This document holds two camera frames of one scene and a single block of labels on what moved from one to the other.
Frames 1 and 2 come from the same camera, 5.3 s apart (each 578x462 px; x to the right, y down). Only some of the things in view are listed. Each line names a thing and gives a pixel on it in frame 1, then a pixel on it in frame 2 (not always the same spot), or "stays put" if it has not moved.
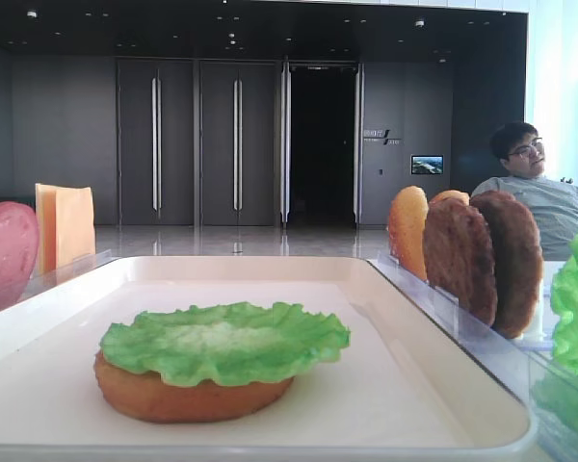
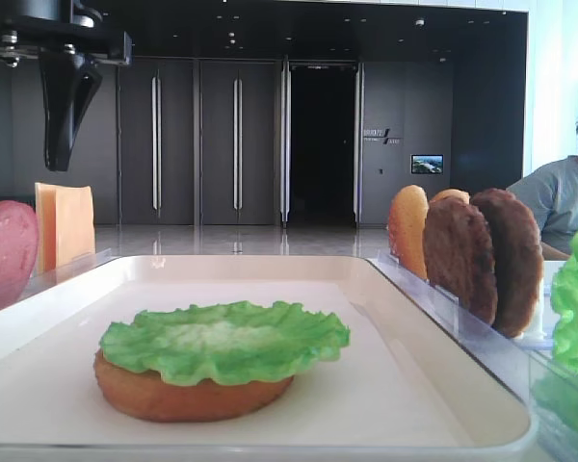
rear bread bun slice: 458,195 stays put
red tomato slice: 10,243 stays put
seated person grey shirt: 559,208 to 563,195
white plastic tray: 407,387 stays put
